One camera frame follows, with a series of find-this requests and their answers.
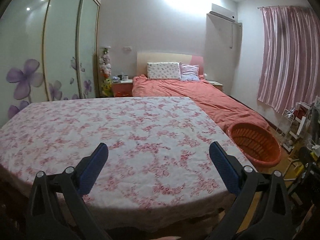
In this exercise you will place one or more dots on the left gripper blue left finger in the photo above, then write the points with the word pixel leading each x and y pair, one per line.
pixel 89 168

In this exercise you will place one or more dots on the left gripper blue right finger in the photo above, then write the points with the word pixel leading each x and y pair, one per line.
pixel 227 166

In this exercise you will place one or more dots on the orange plastic basket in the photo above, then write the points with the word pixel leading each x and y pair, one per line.
pixel 257 144

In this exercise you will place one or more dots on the coral red duvet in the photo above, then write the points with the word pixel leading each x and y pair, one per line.
pixel 220 107

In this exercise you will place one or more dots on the pink floral tablecloth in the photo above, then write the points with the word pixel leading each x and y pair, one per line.
pixel 158 170

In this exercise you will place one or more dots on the right wooden nightstand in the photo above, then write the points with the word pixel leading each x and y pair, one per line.
pixel 217 85

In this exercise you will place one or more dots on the red bag under nightstand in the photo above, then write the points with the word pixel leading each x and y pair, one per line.
pixel 123 94

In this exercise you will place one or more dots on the red left nightstand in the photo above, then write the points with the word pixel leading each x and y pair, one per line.
pixel 122 86

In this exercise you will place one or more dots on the pink striped pillow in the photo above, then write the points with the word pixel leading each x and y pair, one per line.
pixel 189 72

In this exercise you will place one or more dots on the hanging plush toy stack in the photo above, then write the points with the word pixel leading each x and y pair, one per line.
pixel 105 73

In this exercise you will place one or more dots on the pink striped curtain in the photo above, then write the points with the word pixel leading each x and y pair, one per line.
pixel 290 71

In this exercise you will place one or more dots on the floral white pillow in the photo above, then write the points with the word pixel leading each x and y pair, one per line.
pixel 163 70

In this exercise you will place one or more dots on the beige pink headboard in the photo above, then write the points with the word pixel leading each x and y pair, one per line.
pixel 146 57

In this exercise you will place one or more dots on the wardrobe with purple flowers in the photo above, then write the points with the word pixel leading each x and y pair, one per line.
pixel 48 52

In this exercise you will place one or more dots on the white air conditioner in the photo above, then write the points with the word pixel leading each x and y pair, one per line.
pixel 225 14

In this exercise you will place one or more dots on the white wire rack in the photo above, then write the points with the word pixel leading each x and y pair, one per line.
pixel 293 125

